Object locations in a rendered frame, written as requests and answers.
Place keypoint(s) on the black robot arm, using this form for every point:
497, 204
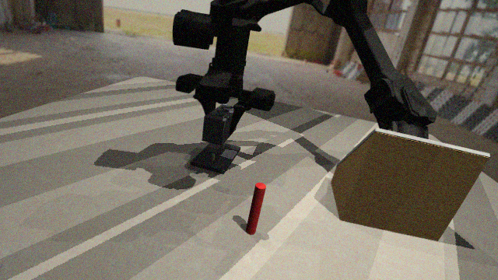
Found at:
394, 100

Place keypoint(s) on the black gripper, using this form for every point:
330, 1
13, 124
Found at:
262, 99

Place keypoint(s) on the red peg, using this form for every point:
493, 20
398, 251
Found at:
259, 193

